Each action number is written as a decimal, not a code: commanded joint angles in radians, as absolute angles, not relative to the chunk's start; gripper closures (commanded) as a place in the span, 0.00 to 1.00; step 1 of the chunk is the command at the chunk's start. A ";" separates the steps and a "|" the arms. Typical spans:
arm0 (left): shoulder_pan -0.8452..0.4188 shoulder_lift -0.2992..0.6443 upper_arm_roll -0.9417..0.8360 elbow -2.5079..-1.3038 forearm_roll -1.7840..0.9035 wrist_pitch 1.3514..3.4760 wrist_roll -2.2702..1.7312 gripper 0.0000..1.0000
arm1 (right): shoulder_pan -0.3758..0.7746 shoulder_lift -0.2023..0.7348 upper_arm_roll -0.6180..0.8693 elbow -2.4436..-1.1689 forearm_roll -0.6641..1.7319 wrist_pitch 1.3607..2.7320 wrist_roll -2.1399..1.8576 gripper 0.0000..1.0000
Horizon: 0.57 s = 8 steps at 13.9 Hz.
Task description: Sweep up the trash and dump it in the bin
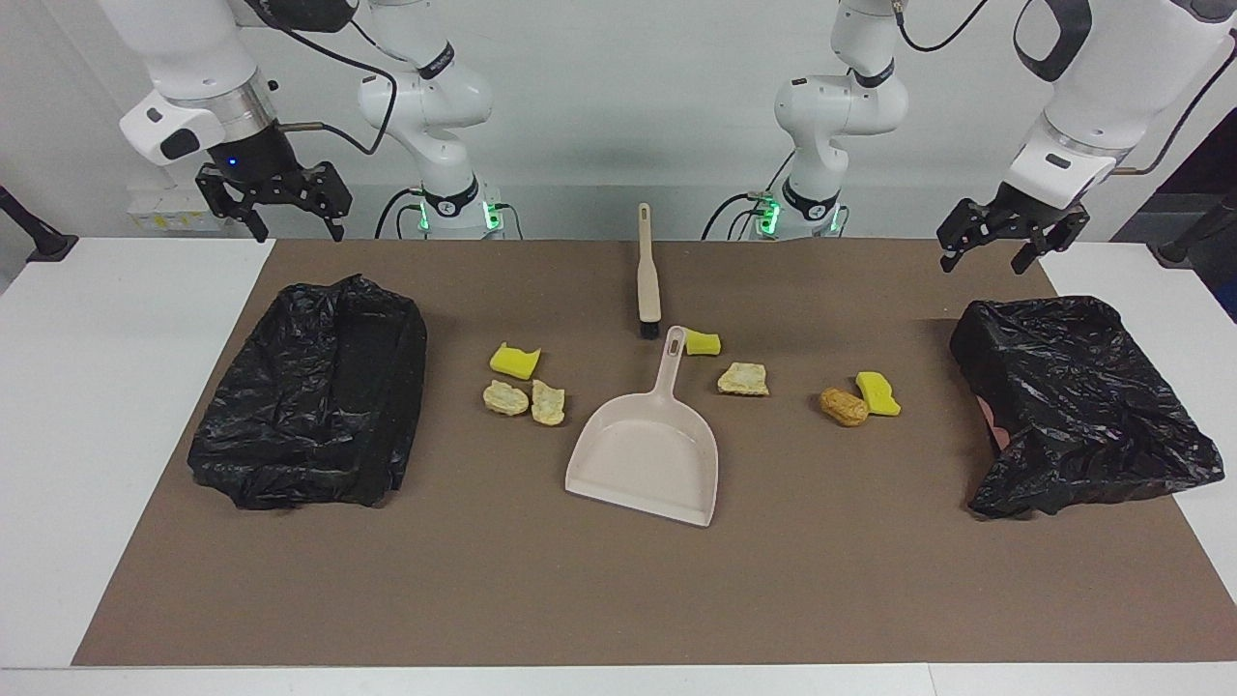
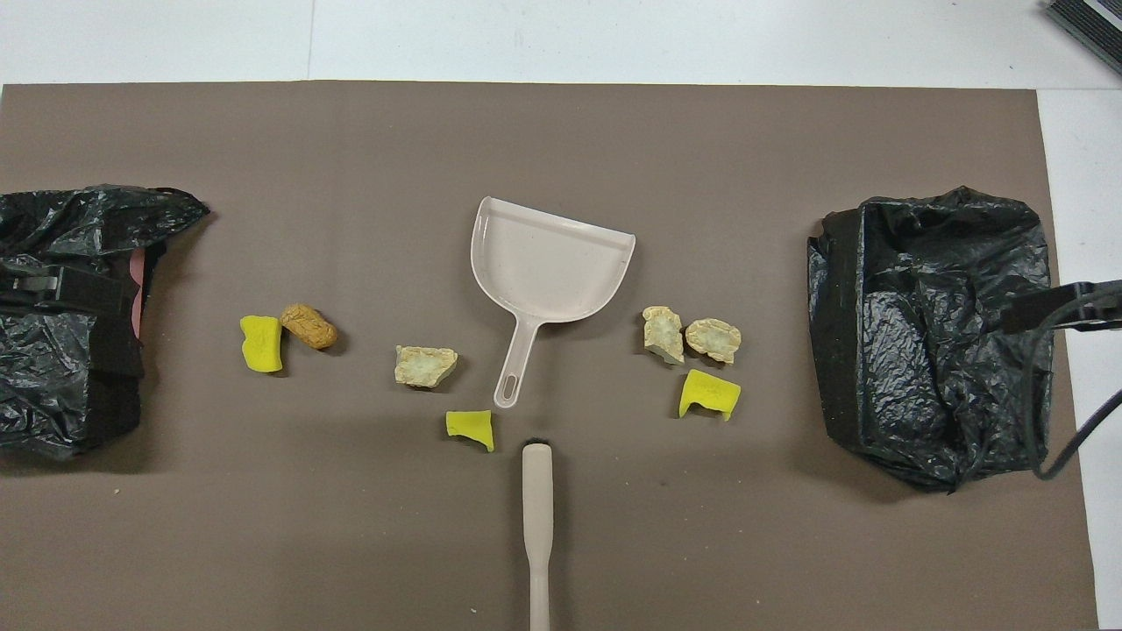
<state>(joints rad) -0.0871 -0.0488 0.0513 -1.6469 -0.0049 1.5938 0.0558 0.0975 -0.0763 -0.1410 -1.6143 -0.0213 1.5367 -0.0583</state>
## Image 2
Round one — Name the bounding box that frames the yellow green sponge piece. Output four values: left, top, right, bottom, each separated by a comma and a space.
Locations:
445, 409, 495, 453
678, 369, 742, 422
240, 315, 284, 374

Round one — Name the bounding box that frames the brown bread roll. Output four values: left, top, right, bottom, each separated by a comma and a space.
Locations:
280, 303, 338, 351

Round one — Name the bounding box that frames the beige bread chunk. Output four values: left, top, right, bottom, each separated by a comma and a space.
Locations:
642, 306, 685, 365
394, 344, 459, 389
685, 318, 742, 365

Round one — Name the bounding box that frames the beige plastic dustpan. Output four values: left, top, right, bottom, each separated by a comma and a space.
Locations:
470, 196, 636, 410

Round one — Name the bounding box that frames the beige handled brush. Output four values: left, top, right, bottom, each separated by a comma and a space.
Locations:
521, 436, 555, 631

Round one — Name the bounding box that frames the black bag lined bin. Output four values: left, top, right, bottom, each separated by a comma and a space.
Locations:
806, 185, 1054, 493
0, 184, 211, 463

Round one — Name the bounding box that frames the black ribbed device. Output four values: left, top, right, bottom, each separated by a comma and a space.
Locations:
1043, 0, 1122, 75

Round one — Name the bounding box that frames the brown table mat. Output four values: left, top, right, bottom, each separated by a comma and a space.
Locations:
0, 81, 1102, 631

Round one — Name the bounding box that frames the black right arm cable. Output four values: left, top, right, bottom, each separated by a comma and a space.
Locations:
1027, 289, 1122, 481

